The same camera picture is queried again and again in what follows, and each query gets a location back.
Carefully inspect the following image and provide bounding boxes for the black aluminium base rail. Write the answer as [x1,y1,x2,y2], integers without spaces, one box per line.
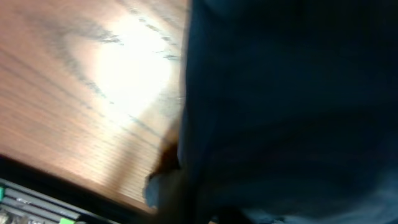
[1,179,116,224]

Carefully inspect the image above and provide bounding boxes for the dark blue denim shorts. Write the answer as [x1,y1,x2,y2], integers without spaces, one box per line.
[146,0,397,223]

